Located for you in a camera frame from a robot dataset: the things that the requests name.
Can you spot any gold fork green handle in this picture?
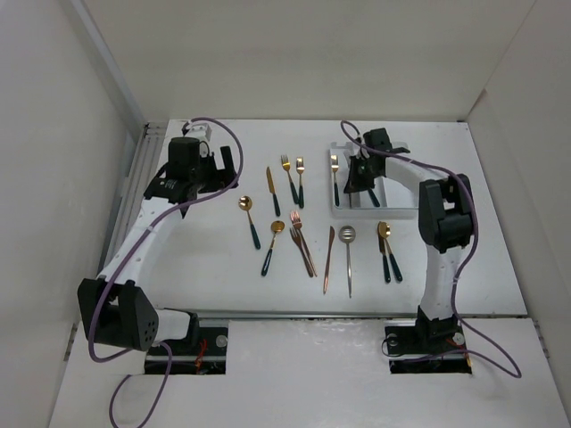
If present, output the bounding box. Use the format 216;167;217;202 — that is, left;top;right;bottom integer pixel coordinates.
296;157;305;209
280;155;299;204
330;154;340;207

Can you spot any gold spoon green handle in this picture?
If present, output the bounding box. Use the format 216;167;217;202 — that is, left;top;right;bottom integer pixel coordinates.
261;220;285;276
238;195;261;250
378;221;403;283

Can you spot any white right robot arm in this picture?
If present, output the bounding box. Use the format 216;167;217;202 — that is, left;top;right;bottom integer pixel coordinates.
343;128;474;357

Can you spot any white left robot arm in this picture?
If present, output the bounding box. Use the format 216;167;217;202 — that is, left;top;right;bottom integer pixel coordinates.
78;136;236;354

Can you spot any white three-compartment cutlery tray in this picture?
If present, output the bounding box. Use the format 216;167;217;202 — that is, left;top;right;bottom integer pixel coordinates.
328;142;418;219

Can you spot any silver slotted spoon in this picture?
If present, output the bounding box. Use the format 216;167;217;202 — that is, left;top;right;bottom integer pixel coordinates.
338;226;356;299

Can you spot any rose gold knife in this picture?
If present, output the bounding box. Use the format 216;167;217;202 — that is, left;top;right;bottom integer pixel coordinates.
322;226;335;295

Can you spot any rose gold fork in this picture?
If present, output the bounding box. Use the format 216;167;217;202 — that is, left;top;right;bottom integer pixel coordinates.
290;210;317;276
290;227;314;277

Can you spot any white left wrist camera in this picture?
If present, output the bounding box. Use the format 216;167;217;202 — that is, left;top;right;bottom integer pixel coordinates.
181;121;211;143

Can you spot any aluminium rail frame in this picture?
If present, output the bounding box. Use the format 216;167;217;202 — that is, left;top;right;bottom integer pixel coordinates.
93;122;168;278

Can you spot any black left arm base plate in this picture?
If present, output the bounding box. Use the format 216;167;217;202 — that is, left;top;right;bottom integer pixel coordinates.
144;310;229;375

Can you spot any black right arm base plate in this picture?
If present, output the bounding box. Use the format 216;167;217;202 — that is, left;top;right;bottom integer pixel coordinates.
385;324;472;375

